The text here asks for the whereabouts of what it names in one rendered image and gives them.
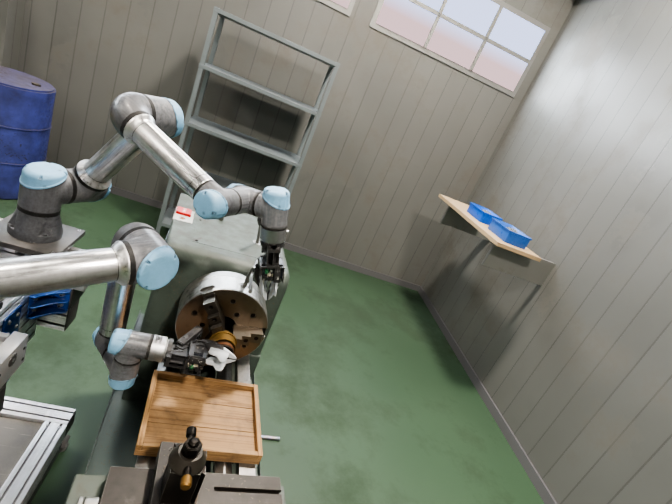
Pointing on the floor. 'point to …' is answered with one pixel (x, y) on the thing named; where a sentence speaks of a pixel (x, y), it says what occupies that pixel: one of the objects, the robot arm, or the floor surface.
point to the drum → (22, 125)
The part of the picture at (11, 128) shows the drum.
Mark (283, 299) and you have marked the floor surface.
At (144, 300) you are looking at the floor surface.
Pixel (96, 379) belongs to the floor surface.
